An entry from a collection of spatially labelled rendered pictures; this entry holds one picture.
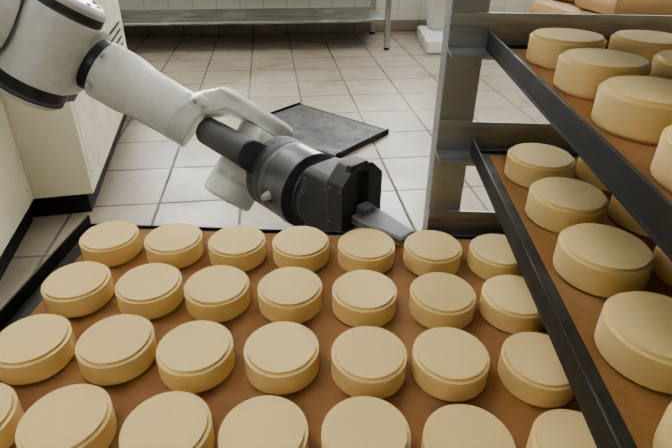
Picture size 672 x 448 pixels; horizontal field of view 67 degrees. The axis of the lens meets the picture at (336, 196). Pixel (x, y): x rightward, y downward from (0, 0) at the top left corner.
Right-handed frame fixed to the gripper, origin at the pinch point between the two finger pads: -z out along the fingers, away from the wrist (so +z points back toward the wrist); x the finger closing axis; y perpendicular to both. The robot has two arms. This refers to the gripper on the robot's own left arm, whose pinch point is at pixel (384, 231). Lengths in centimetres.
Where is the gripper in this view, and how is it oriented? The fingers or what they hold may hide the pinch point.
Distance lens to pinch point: 50.1
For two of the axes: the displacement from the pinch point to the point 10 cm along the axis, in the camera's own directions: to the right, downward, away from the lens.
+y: 7.4, -3.3, 5.9
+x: 0.0, -8.7, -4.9
